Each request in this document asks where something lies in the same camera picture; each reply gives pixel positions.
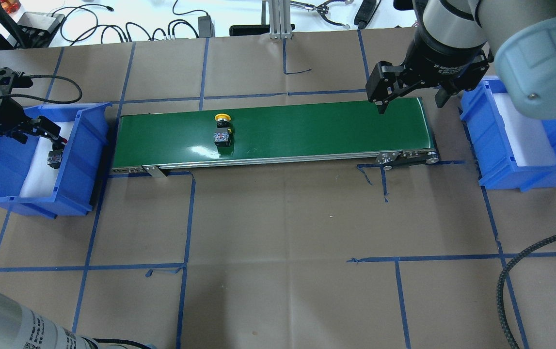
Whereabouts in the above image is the white foam pad right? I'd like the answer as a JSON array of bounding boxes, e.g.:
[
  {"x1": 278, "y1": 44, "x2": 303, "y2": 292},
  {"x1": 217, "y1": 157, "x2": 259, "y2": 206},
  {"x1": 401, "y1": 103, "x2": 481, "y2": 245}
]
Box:
[{"x1": 493, "y1": 93, "x2": 556, "y2": 167}]

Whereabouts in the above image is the black power adapter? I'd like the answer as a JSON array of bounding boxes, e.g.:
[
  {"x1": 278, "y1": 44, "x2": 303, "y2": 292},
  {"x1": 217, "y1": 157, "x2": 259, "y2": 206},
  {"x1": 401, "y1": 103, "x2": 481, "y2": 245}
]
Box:
[{"x1": 197, "y1": 15, "x2": 215, "y2": 38}]

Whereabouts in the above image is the right blue plastic bin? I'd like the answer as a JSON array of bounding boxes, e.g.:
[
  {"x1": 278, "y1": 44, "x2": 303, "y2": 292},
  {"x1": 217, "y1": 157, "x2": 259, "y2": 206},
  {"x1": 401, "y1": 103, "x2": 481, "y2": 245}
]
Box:
[{"x1": 460, "y1": 77, "x2": 556, "y2": 191}]

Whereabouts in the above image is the aluminium frame post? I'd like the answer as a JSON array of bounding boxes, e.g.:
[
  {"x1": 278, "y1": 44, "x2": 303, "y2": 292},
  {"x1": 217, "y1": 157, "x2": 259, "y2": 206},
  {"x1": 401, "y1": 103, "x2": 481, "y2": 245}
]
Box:
[{"x1": 261, "y1": 0, "x2": 293, "y2": 39}]

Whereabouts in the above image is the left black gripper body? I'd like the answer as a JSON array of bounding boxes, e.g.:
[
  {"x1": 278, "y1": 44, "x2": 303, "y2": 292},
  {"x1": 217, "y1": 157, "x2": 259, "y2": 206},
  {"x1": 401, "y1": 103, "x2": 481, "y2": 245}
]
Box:
[{"x1": 0, "y1": 98, "x2": 36, "y2": 139}]

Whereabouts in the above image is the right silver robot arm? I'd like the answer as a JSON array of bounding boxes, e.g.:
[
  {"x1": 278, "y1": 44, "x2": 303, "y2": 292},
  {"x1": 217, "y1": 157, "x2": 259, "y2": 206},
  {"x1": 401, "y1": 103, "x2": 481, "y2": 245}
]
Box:
[{"x1": 365, "y1": 0, "x2": 556, "y2": 120}]

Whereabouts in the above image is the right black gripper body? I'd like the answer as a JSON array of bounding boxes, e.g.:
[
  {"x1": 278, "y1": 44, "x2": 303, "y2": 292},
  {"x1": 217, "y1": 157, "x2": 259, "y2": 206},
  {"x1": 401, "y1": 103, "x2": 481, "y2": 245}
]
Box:
[{"x1": 397, "y1": 27, "x2": 489, "y2": 92}]

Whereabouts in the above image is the black braided cable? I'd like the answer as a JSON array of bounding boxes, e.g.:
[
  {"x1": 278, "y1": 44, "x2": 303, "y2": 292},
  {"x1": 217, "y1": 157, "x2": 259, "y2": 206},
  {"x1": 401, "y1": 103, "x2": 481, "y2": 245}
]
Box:
[{"x1": 497, "y1": 226, "x2": 556, "y2": 349}]

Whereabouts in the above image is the left blue plastic bin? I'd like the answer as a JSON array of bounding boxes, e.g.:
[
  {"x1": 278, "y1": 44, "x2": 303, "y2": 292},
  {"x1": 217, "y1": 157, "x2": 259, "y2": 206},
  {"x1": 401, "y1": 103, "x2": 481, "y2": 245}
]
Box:
[{"x1": 0, "y1": 102, "x2": 110, "y2": 219}]

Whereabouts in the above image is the white foam pad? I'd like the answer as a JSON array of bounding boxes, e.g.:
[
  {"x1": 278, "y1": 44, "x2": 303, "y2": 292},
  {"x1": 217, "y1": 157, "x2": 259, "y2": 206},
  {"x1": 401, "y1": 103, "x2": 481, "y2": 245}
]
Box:
[
  {"x1": 493, "y1": 93, "x2": 556, "y2": 167},
  {"x1": 20, "y1": 137, "x2": 62, "y2": 197}
]

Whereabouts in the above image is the white foam pad left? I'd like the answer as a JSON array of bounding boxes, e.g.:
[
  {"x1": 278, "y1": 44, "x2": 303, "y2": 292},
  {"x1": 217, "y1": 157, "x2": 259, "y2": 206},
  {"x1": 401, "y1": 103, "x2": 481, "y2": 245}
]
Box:
[{"x1": 20, "y1": 137, "x2": 62, "y2": 197}]

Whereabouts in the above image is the green conveyor belt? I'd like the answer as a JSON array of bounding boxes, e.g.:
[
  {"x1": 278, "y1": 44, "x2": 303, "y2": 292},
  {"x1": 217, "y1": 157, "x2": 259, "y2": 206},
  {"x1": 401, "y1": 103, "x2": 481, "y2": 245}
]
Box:
[{"x1": 111, "y1": 98, "x2": 440, "y2": 174}]

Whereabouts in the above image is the blue plastic bin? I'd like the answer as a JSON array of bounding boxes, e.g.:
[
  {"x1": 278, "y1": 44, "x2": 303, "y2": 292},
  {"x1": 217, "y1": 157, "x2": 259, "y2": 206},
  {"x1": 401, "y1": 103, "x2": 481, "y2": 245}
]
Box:
[
  {"x1": 0, "y1": 102, "x2": 110, "y2": 219},
  {"x1": 460, "y1": 77, "x2": 556, "y2": 191}
]

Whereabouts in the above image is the yellow push button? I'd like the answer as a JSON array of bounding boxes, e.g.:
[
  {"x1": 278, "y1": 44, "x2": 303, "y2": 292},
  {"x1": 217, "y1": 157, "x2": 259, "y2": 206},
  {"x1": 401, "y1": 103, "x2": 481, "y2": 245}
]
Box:
[{"x1": 214, "y1": 113, "x2": 233, "y2": 147}]

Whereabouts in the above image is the red push button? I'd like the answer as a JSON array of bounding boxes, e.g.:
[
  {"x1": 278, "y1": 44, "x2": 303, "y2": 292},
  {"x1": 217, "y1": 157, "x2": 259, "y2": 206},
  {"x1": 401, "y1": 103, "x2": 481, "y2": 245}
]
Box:
[{"x1": 47, "y1": 137, "x2": 68, "y2": 169}]

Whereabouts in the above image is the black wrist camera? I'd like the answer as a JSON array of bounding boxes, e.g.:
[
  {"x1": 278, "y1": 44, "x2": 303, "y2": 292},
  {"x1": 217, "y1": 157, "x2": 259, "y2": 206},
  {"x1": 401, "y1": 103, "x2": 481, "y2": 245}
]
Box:
[{"x1": 0, "y1": 67, "x2": 33, "y2": 96}]

